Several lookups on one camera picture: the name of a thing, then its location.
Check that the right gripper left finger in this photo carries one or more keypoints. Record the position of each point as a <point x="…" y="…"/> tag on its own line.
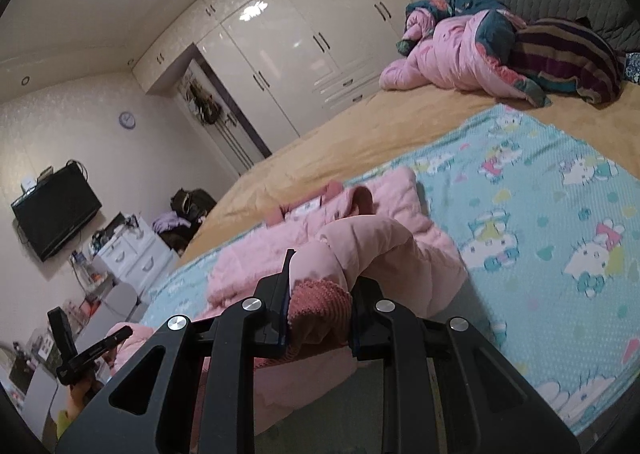
<point x="190" y="384"/>

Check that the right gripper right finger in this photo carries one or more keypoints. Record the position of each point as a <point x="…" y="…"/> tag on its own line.
<point x="446" y="388"/>

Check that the pink quilted jacket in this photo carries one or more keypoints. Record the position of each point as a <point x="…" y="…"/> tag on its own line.
<point x="378" y="230"/>

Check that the lavender clothes pile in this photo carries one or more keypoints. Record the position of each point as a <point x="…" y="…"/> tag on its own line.
<point x="169" y="221"/>

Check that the white bedroom door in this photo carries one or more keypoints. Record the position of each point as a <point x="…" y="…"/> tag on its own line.
<point x="207" y="107"/>

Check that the person's left hand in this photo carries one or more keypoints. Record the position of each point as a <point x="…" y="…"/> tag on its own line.
<point x="80" y="394"/>

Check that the white drawer cabinet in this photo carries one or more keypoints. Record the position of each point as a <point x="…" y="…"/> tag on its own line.
<point x="135" y="255"/>

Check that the black backpack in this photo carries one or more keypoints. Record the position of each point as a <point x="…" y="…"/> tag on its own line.
<point x="193" y="206"/>

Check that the Hello Kitty blue blanket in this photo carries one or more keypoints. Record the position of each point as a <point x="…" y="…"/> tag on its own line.
<point x="549" y="229"/>

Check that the tan bed cover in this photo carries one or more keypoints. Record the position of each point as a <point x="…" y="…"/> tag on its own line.
<point x="391" y="123"/>

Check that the white built-in wardrobe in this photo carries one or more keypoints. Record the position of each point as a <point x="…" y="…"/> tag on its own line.
<point x="289" y="65"/>

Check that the pink and teal comforter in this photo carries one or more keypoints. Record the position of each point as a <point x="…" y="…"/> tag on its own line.
<point x="460" y="45"/>

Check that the striped dark pillow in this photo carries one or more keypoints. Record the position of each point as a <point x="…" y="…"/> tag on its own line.
<point x="567" y="57"/>

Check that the black wall television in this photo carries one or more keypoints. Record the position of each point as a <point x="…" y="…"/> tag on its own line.
<point x="56" y="209"/>

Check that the round wall clock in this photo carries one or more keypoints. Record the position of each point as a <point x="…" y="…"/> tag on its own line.
<point x="127" y="120"/>

